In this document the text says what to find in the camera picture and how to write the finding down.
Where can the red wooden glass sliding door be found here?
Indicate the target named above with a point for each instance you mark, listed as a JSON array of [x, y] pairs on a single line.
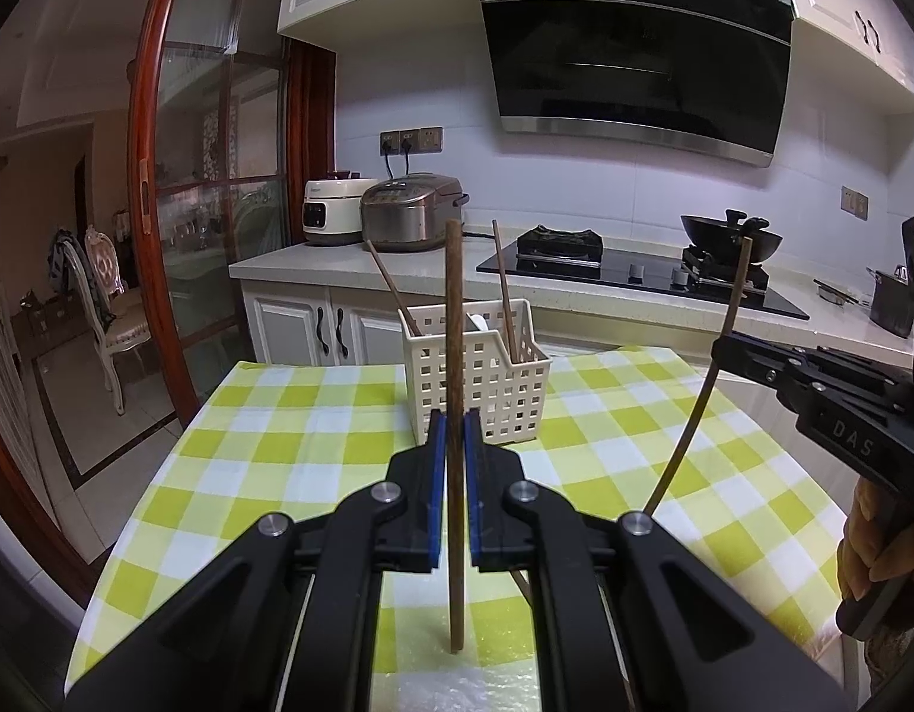
[[141, 237]]

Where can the wall power socket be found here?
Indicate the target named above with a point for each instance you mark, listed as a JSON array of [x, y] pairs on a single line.
[[419, 139]]

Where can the green checked tablecloth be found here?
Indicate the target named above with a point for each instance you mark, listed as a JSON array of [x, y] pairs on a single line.
[[279, 430]]

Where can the white kitchen base cabinet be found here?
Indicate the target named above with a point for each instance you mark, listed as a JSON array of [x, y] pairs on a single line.
[[279, 326]]

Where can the white perforated plastic basket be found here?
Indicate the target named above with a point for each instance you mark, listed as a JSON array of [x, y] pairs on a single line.
[[501, 393]]

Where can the white ceramic spoon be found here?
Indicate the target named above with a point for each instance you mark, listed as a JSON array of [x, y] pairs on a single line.
[[477, 324]]

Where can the black glass gas stove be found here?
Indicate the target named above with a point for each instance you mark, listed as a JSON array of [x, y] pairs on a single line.
[[620, 274]]

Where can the dark jacket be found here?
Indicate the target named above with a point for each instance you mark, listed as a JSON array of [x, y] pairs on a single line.
[[62, 263]]

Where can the black range hood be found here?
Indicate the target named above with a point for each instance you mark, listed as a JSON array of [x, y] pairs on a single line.
[[634, 52]]

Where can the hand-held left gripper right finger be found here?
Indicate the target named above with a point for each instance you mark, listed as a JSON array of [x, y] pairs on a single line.
[[473, 504]]

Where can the wall switch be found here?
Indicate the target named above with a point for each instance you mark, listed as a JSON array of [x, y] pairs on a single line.
[[855, 202]]

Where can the person's right hand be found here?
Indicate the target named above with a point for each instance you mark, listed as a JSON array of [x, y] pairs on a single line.
[[872, 534]]

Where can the ornate white dining chair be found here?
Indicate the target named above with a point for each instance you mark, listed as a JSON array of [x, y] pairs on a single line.
[[112, 341]]

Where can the white rice cooker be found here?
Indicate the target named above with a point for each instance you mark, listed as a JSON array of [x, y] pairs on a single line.
[[331, 211]]

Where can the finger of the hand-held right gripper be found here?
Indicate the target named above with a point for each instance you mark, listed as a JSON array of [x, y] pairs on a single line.
[[857, 371], [753, 363]]

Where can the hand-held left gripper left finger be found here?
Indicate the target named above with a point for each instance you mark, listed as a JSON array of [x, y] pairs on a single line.
[[436, 504]]

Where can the silver pressure cooker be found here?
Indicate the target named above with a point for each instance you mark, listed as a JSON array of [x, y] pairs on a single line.
[[412, 215]]

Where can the steel stock pot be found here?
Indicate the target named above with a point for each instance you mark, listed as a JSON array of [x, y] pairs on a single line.
[[890, 308]]

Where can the black wok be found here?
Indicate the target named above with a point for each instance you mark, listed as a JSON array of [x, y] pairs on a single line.
[[716, 237]]

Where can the shallow metal dish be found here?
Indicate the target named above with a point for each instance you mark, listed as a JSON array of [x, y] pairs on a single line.
[[835, 293]]

